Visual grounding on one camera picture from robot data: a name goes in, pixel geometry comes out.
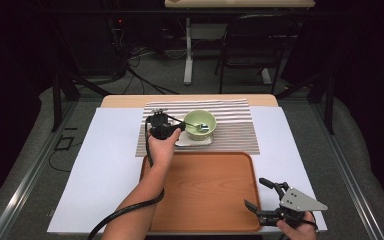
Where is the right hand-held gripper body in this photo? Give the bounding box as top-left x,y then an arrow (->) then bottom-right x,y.
258,186 -> 329,229

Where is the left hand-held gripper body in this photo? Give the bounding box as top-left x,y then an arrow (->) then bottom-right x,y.
145,108 -> 176,140

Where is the green bowl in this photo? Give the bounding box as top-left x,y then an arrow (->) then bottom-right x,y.
183,109 -> 218,141

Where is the white square plate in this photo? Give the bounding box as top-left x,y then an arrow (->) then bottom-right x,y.
174,128 -> 214,148

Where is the metal spoon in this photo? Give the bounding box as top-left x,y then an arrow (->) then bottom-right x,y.
184,122 -> 210,133

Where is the wooden tray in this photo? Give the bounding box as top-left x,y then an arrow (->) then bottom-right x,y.
139,151 -> 263,233

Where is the person's left hand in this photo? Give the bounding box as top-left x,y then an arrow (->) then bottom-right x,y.
147,128 -> 183,168

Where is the person's right hand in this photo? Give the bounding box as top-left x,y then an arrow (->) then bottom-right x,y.
275,211 -> 318,240

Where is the white table sheet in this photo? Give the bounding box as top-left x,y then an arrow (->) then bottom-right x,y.
46,105 -> 328,234

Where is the striped placemat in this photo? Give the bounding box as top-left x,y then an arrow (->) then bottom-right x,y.
135,98 -> 261,158

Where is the desk with white legs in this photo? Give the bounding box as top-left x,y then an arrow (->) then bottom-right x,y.
164,0 -> 316,86

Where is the black floor socket plate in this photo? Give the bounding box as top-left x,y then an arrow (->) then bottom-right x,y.
53,135 -> 75,152

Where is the dark equipment with red light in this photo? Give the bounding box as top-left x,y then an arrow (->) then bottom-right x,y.
104,13 -> 131,79

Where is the black metal stand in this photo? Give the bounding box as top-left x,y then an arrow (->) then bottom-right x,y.
274,66 -> 336,136
51,71 -> 112,133

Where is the black folding chair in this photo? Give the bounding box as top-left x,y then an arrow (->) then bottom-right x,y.
214,13 -> 298,96

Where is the thick black floor cable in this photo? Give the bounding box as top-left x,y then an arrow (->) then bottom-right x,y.
125,65 -> 180,96

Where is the aluminium rail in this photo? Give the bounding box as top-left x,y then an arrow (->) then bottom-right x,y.
0,101 -> 78,240
309,99 -> 384,240

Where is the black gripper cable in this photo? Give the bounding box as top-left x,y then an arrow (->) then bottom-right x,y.
87,119 -> 166,240

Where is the thin black floor cable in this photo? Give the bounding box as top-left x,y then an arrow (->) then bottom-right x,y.
48,141 -> 83,174

